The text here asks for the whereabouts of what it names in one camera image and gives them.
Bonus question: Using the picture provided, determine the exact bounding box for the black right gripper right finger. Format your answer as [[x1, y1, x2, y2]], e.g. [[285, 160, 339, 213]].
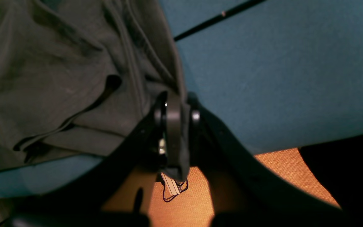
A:
[[188, 92, 346, 227]]

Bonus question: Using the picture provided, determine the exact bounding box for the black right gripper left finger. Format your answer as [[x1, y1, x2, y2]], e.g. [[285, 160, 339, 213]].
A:
[[4, 91, 182, 227]]

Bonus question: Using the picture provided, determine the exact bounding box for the grey T-shirt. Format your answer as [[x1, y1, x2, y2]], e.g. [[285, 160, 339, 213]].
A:
[[0, 0, 190, 179]]

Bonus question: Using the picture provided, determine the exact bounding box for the blue table cloth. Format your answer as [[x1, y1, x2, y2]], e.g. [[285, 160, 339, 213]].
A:
[[0, 0, 363, 198]]

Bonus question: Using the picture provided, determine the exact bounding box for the aluminium frame post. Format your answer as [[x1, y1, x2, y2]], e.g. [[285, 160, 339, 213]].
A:
[[160, 172, 184, 195]]

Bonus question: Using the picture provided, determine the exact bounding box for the black cable tie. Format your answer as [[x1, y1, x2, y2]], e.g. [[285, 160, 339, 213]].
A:
[[173, 0, 265, 42]]

